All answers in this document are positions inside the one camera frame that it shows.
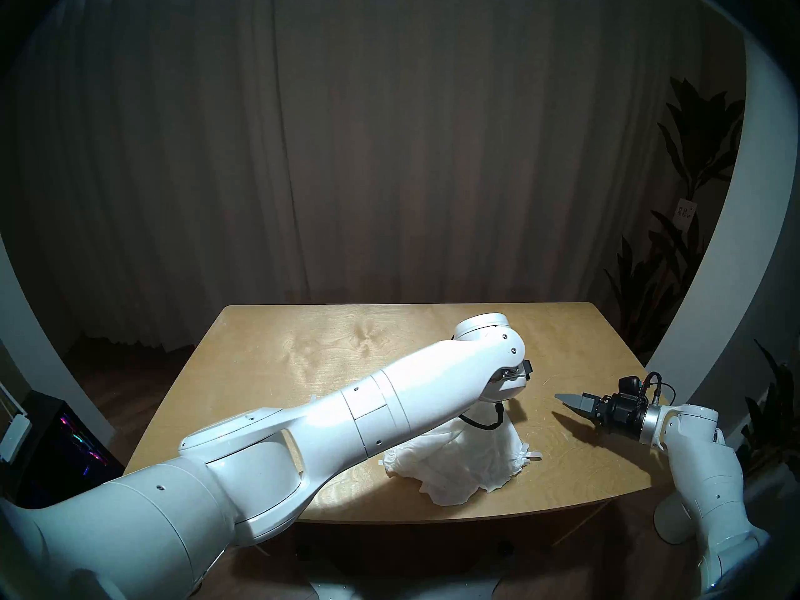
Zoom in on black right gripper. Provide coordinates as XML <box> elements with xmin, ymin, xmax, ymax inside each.
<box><xmin>555</xmin><ymin>389</ymin><xmax>651</xmax><ymax>432</ymax></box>

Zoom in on white ruffled pants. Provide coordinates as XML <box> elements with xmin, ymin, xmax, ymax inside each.
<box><xmin>382</xmin><ymin>402</ymin><xmax>543</xmax><ymax>507</ymax></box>

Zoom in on white round plant pot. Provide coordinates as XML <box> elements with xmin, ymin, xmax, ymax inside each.
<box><xmin>653</xmin><ymin>492</ymin><xmax>704</xmax><ymax>545</ymax></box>

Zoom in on dark leafy potted plant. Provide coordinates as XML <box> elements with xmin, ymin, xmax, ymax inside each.
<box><xmin>737</xmin><ymin>339</ymin><xmax>800</xmax><ymax>474</ymax></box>

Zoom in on tall dark leafy plant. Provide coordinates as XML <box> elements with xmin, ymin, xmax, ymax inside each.
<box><xmin>603</xmin><ymin>74</ymin><xmax>748</xmax><ymax>365</ymax></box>

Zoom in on light wooden table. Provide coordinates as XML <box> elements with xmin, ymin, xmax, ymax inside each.
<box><xmin>120</xmin><ymin>302</ymin><xmax>654</xmax><ymax>524</ymax></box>

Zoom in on beige pleated curtain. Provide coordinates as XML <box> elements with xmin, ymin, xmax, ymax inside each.
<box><xmin>0</xmin><ymin>0</ymin><xmax>751</xmax><ymax>356</ymax></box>

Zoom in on black computer tower with lights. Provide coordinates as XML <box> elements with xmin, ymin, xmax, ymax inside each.
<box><xmin>16</xmin><ymin>389</ymin><xmax>126</xmax><ymax>512</ymax></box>

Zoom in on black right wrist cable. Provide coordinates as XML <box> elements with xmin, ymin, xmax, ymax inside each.
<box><xmin>644</xmin><ymin>371</ymin><xmax>679</xmax><ymax>407</ymax></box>

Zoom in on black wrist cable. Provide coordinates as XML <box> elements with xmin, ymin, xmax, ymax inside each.
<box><xmin>644</xmin><ymin>371</ymin><xmax>679</xmax><ymax>407</ymax></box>
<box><xmin>459</xmin><ymin>402</ymin><xmax>506</xmax><ymax>430</ymax></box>

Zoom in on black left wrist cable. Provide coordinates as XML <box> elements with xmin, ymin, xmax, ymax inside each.
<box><xmin>459</xmin><ymin>402</ymin><xmax>506</xmax><ymax>430</ymax></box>

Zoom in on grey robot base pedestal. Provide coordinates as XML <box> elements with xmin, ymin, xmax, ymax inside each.
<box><xmin>300</xmin><ymin>542</ymin><xmax>519</xmax><ymax>600</ymax></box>

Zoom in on white wall box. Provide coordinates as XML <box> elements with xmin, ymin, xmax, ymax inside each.
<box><xmin>0</xmin><ymin>412</ymin><xmax>32</xmax><ymax>463</ymax></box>

